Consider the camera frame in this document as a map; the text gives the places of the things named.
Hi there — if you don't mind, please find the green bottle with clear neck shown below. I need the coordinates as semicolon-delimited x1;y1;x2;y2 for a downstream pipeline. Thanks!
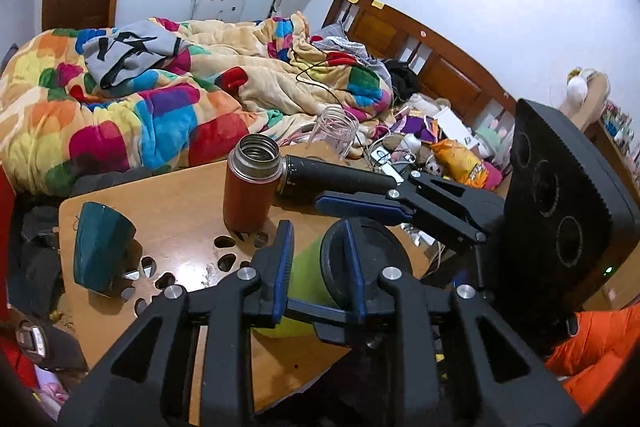
252;217;414;341

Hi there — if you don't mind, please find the clear plastic cup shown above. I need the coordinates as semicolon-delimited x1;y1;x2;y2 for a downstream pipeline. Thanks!
308;105;359;159

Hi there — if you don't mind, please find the dark teal ceramic cup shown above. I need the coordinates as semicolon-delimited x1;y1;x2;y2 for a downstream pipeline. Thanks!
73;202;137;295

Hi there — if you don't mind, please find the orange snack bag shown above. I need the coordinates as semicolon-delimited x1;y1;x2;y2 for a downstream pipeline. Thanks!
431;139;489;188

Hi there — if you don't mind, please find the pink plush toy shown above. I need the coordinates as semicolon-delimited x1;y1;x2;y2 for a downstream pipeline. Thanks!
34;366;70;421

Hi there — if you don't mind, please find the black thermos bottle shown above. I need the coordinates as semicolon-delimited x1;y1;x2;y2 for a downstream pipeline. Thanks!
277;155;397;205

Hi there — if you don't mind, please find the orange jacket sleeve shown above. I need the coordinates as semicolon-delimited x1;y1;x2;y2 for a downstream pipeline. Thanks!
544;303;639;413

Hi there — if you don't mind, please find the red thermos bottle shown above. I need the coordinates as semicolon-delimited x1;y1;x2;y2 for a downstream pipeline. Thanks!
222;134;283;233

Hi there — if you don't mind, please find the wooden bed headboard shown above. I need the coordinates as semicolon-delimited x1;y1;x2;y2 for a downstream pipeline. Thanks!
323;0;516;127

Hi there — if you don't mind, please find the colourful patchwork blanket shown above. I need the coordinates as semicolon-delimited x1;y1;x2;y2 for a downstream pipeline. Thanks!
1;14;393;197

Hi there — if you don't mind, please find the white bedside cabinet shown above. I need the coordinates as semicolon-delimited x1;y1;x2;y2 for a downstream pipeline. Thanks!
192;0;247;23

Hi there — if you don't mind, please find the grey and black garment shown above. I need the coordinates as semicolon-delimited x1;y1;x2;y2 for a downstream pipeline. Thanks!
82;20;186;90

